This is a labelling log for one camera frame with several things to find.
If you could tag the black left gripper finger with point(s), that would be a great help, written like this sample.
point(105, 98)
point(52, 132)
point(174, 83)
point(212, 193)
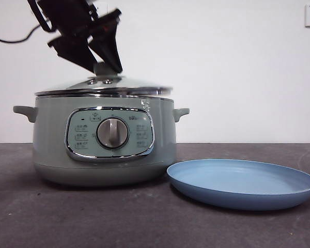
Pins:
point(72, 50)
point(108, 44)

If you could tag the glass lid with green knob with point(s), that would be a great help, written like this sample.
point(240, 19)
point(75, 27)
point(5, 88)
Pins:
point(67, 86)

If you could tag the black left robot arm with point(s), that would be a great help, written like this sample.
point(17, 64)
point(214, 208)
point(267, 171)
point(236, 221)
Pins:
point(64, 14)

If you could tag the pale green electric steamer pot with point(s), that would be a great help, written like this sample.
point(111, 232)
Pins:
point(51, 144)

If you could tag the blue round plate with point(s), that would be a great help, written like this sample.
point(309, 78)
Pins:
point(237, 186)

